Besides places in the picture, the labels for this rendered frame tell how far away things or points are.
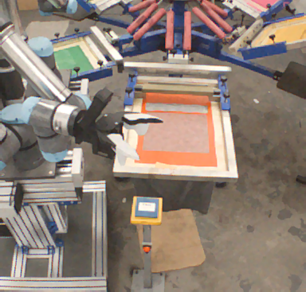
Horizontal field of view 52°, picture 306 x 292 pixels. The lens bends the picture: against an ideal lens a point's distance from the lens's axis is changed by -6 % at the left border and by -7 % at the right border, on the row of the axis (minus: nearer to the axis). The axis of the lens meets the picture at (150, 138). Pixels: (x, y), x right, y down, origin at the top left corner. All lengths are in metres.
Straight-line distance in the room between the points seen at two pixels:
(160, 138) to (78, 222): 0.93
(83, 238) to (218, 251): 0.96
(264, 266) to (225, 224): 0.44
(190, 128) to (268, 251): 1.19
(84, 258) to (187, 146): 1.01
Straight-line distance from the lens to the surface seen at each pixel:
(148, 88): 1.92
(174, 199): 1.90
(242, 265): 2.48
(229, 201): 2.74
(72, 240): 2.31
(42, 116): 0.84
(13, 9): 1.60
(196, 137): 1.79
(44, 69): 0.98
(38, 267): 2.27
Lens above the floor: 2.20
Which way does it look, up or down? 45 degrees down
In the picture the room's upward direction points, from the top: straight up
